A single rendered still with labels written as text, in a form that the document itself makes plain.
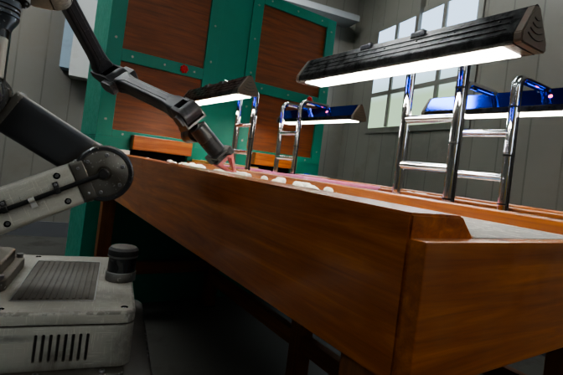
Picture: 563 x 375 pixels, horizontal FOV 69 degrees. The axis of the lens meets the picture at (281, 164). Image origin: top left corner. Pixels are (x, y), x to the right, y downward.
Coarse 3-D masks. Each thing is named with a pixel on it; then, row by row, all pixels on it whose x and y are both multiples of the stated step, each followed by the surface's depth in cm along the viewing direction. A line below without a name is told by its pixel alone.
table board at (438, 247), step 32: (416, 256) 42; (448, 256) 43; (480, 256) 47; (512, 256) 50; (544, 256) 55; (416, 288) 41; (448, 288) 44; (480, 288) 47; (512, 288) 51; (544, 288) 56; (416, 320) 41; (448, 320) 44; (480, 320) 47; (512, 320) 52; (544, 320) 56; (416, 352) 41; (448, 352) 44; (480, 352) 48; (512, 352) 52; (544, 352) 57
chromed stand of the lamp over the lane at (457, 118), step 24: (360, 48) 98; (408, 96) 106; (456, 96) 94; (408, 120) 105; (432, 120) 99; (456, 120) 93; (456, 144) 93; (408, 168) 104; (432, 168) 97; (456, 168) 93
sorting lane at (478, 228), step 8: (472, 224) 67; (480, 224) 69; (488, 224) 72; (496, 224) 74; (504, 224) 76; (472, 232) 55; (480, 232) 57; (488, 232) 58; (496, 232) 59; (504, 232) 61; (512, 232) 63; (520, 232) 65; (528, 232) 66; (536, 232) 68; (544, 232) 70
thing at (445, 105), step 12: (468, 96) 135; (480, 96) 131; (492, 96) 128; (504, 96) 124; (528, 96) 118; (540, 96) 115; (552, 96) 112; (432, 108) 143; (444, 108) 139; (468, 108) 131; (480, 108) 128; (492, 108) 125; (504, 108) 122; (528, 108) 116; (540, 108) 113; (552, 108) 111
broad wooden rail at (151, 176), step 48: (144, 192) 127; (192, 192) 94; (240, 192) 75; (288, 192) 62; (192, 240) 91; (240, 240) 73; (288, 240) 61; (336, 240) 52; (384, 240) 46; (288, 288) 59; (336, 288) 51; (384, 288) 45; (336, 336) 50; (384, 336) 44
